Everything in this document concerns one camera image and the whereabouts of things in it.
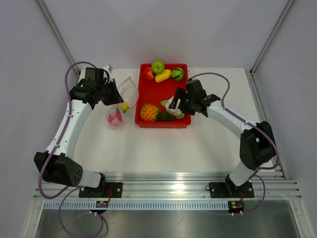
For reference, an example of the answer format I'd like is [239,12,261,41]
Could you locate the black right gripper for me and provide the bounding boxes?
[169,87,196,116]

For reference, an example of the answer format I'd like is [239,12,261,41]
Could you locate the toy cauliflower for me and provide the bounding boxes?
[160,97,185,120]

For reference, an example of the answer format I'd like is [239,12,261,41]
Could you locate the toy watermelon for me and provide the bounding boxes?
[171,67,185,81]

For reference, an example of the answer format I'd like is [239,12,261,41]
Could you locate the clear zip top bag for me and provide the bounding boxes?
[106,74,139,129]

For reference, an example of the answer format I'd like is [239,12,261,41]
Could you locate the green toy lime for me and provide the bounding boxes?
[118,103,129,113]

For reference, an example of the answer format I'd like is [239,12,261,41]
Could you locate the red toy apple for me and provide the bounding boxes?
[108,111,123,126]

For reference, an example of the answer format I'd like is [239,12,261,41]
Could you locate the yellow toy mango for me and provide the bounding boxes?
[155,69,171,83]

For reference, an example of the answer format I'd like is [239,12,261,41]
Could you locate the toy pineapple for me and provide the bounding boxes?
[140,104,174,122]

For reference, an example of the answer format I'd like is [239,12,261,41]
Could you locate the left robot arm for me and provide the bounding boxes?
[34,63,123,199]

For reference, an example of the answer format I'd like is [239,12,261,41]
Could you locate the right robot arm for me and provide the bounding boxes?
[169,79,277,196]

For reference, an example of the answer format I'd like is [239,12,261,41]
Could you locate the red plastic tray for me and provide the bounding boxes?
[135,63,191,128]

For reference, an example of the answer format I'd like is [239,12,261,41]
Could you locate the green toy apple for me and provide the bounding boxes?
[151,60,165,74]

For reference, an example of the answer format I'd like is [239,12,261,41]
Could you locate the red toy tomato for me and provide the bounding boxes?
[143,66,154,81]

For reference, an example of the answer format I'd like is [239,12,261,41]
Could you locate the right circuit board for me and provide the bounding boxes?
[227,200,245,215]

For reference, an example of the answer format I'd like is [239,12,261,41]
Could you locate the circuit board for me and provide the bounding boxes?
[96,201,109,209]
[227,200,245,215]

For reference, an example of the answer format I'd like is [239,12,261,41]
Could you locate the left circuit board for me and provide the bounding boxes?
[96,201,109,209]

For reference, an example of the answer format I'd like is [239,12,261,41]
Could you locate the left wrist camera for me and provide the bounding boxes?
[102,64,113,73]

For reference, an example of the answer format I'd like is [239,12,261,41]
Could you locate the right side aluminium rail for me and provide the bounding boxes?
[245,68,288,180]

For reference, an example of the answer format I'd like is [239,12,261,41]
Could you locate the left aluminium frame post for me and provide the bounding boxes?
[35,0,75,64]

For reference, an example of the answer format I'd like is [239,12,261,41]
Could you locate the aluminium frame post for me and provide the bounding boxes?
[35,0,75,64]
[250,0,297,76]

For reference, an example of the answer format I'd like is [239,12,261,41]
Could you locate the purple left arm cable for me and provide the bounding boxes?
[37,60,108,236]

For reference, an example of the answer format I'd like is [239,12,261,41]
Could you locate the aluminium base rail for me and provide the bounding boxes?
[34,171,303,203]

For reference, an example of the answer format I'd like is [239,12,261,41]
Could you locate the white slotted cable duct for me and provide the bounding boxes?
[44,200,228,211]

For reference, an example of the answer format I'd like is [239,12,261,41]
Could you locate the right aluminium frame post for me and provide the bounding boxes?
[250,0,297,76]

